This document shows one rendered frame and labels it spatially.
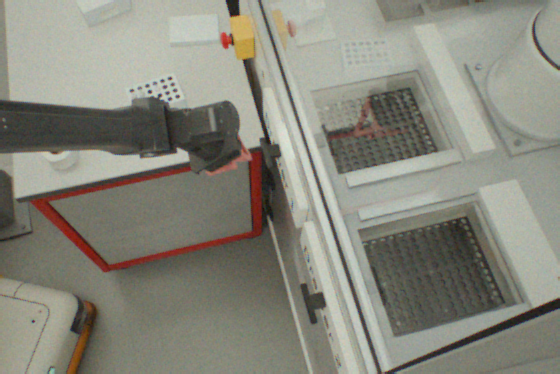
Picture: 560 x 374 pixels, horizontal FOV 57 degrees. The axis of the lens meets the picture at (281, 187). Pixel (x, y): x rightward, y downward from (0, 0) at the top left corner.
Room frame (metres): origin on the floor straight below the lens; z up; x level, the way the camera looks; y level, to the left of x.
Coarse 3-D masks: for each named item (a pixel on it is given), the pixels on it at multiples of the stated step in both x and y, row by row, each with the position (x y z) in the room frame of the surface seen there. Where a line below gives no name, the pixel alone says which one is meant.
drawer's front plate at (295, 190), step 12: (264, 96) 0.63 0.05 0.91; (264, 108) 0.63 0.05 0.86; (276, 108) 0.59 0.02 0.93; (276, 120) 0.56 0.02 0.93; (276, 132) 0.54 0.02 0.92; (288, 144) 0.51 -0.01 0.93; (288, 156) 0.48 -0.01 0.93; (288, 168) 0.46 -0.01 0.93; (288, 180) 0.45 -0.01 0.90; (288, 192) 0.44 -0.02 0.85; (300, 192) 0.41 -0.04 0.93; (300, 204) 0.38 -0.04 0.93; (300, 216) 0.37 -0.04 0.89
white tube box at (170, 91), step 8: (152, 80) 0.73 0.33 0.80; (160, 80) 0.74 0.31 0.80; (168, 80) 0.74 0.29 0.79; (176, 80) 0.74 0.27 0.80; (128, 88) 0.71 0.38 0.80; (136, 88) 0.71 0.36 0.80; (144, 88) 0.71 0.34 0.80; (152, 88) 0.71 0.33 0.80; (160, 88) 0.71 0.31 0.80; (168, 88) 0.71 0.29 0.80; (176, 88) 0.72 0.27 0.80; (128, 96) 0.68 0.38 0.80; (144, 96) 0.69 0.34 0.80; (152, 96) 0.69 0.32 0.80; (160, 96) 0.70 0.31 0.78; (168, 96) 0.69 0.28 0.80; (176, 96) 0.70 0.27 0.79; (176, 104) 0.68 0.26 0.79; (184, 104) 0.69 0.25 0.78
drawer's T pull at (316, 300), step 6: (300, 288) 0.23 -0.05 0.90; (306, 288) 0.23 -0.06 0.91; (306, 294) 0.21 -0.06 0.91; (312, 294) 0.22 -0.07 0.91; (318, 294) 0.22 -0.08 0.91; (306, 300) 0.20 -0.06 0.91; (312, 300) 0.21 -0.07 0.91; (318, 300) 0.21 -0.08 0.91; (324, 300) 0.21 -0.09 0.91; (306, 306) 0.19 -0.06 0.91; (312, 306) 0.19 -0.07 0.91; (318, 306) 0.20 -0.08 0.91; (324, 306) 0.20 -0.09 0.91; (312, 312) 0.18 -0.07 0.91; (312, 318) 0.17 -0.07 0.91; (312, 324) 0.16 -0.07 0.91
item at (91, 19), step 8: (80, 0) 0.96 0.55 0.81; (88, 0) 0.96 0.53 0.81; (96, 0) 0.96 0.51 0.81; (104, 0) 0.96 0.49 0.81; (112, 0) 0.97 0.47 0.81; (120, 0) 0.97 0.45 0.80; (128, 0) 0.99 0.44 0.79; (80, 8) 0.93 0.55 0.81; (88, 8) 0.93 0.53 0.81; (96, 8) 0.94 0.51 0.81; (104, 8) 0.95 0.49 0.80; (112, 8) 0.96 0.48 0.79; (120, 8) 0.97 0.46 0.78; (128, 8) 0.98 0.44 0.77; (88, 16) 0.92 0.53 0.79; (96, 16) 0.93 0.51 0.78; (104, 16) 0.94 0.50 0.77; (112, 16) 0.96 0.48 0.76
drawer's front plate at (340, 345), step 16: (304, 224) 0.34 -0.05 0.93; (304, 240) 0.33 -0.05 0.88; (320, 256) 0.28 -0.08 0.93; (320, 272) 0.25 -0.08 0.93; (320, 288) 0.23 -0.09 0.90; (336, 304) 0.20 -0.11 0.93; (336, 320) 0.17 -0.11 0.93; (336, 336) 0.15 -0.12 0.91; (336, 352) 0.13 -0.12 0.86; (352, 352) 0.12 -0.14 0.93; (352, 368) 0.09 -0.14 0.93
